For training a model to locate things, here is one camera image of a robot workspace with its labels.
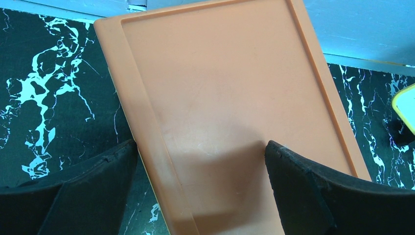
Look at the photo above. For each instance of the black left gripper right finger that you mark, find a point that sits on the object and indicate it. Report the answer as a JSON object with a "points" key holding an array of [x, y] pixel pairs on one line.
{"points": [[313, 199]]}

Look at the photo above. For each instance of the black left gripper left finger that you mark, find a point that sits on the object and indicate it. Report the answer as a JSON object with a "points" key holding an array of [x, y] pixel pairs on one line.
{"points": [[88, 198]]}

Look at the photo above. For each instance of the orange drawer organizer box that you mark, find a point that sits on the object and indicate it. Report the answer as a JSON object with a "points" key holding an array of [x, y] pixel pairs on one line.
{"points": [[205, 86]]}

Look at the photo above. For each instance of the yellow framed whiteboard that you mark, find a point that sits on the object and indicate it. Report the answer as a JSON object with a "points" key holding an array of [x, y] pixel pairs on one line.
{"points": [[403, 103]]}

